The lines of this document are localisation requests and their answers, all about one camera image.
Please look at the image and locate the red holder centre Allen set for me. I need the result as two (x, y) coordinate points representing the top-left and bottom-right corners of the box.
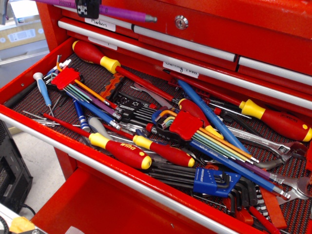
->
(169, 111), (203, 140)

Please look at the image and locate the chrome open end spanner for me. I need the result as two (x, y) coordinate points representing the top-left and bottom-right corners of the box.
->
(270, 173), (312, 205)

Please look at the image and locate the white Markers label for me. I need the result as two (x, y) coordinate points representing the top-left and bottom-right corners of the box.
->
(84, 18), (116, 32)

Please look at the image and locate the black device left floor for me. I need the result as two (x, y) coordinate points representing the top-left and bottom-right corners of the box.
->
(0, 121), (33, 213)

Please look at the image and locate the red holder left Allen set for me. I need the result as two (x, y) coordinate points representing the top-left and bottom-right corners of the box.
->
(51, 67), (80, 90)

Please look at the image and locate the red holder allen set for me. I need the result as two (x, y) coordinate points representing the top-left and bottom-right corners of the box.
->
(51, 67), (80, 90)
(169, 111), (203, 140)

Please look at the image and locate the blue Allen key left set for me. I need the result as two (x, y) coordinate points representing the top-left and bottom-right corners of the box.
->
(65, 91), (121, 130)

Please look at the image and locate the blue metal knurled screwdriver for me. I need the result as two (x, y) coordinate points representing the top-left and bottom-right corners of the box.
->
(73, 99), (91, 132)

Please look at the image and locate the small blue precision screwdriver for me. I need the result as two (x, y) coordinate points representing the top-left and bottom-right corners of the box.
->
(33, 72), (54, 117)

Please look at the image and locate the red yellow Wiha screwdriver front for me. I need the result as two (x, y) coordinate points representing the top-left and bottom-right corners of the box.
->
(43, 113), (152, 170)

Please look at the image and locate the red yellow screwdriver top left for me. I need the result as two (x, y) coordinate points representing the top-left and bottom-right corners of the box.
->
(72, 40), (179, 104)

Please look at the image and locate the blue Allen key upper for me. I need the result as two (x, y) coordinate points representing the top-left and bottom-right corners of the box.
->
(177, 79), (250, 154)

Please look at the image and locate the grey handle tool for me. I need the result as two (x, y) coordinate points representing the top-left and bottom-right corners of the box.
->
(87, 117), (113, 140)

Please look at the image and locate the red yellow screwdriver front middle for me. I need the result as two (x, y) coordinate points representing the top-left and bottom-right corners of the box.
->
(103, 124), (195, 168)

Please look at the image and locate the white cutting tools label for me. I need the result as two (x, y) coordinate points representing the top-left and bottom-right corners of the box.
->
(163, 62), (199, 78)

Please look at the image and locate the chrome adjustable wrench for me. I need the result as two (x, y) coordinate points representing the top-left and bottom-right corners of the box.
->
(228, 126), (308, 170)

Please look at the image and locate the large violet Allen key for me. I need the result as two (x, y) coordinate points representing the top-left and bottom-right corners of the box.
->
(37, 0), (157, 22)

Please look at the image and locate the blue holder black Allen set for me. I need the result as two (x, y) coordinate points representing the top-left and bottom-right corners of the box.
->
(193, 167), (241, 197)

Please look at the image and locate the black Torx key holder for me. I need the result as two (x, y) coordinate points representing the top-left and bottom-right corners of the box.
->
(112, 93), (156, 127)

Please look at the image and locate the orange black bit holder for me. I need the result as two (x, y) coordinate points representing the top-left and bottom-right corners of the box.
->
(100, 73), (125, 99)

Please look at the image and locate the silver drawer lock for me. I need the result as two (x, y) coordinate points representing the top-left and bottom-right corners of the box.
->
(175, 15), (189, 30)

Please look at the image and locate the beige box background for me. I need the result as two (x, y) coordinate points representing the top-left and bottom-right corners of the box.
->
(0, 20), (45, 50)

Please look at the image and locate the red tool chest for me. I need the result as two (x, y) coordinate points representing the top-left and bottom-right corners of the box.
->
(0, 0), (312, 234)

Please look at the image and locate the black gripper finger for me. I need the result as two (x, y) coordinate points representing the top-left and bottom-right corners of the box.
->
(75, 0), (101, 19)

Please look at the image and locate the red yellow screwdriver right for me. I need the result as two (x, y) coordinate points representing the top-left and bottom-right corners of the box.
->
(163, 69), (312, 142)

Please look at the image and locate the long blue Allen key 10mm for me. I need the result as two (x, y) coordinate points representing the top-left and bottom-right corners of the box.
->
(189, 140), (291, 201)

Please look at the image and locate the yellow object bottom left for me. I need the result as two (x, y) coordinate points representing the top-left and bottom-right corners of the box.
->
(9, 216), (36, 234)

